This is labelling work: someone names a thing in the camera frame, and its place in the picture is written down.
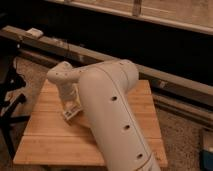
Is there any white plastic bottle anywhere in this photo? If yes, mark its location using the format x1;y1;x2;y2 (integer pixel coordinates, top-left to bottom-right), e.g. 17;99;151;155
63;104;82;121

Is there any small white block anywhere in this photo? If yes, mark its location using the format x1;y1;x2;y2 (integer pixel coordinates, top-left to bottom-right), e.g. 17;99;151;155
26;28;43;38

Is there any black tripod stand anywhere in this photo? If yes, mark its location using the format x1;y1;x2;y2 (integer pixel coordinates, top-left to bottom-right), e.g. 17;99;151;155
0;45;29;159

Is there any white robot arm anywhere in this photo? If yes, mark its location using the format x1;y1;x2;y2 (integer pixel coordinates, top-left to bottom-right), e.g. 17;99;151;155
47;60;161;171

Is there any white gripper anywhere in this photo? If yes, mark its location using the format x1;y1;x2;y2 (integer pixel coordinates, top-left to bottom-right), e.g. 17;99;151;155
58;83;79;110

